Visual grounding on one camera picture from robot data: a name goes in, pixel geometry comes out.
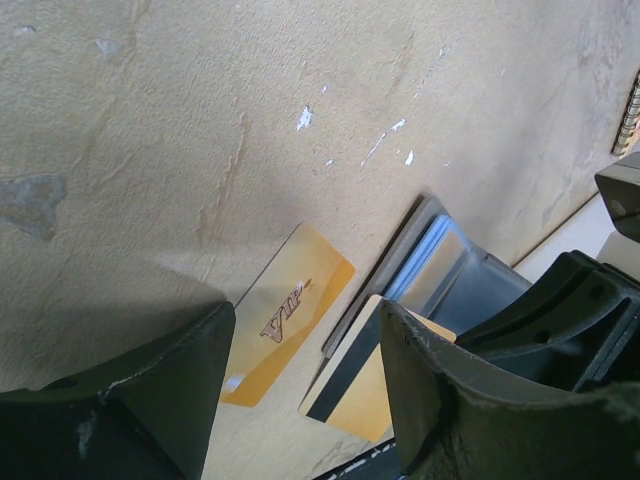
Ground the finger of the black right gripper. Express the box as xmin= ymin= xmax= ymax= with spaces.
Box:
xmin=456 ymin=250 xmax=639 ymax=392

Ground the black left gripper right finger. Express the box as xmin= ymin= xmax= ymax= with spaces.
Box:
xmin=380 ymin=301 xmax=639 ymax=479

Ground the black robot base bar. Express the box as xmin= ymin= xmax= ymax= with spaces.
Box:
xmin=315 ymin=438 xmax=404 ymax=480

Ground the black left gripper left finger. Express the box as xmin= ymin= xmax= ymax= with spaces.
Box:
xmin=1 ymin=301 xmax=236 ymax=479

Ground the grey card holder wallet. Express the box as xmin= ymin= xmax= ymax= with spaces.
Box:
xmin=322 ymin=195 xmax=531 ymax=359

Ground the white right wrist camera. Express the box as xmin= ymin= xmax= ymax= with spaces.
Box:
xmin=595 ymin=152 xmax=640 ymax=243

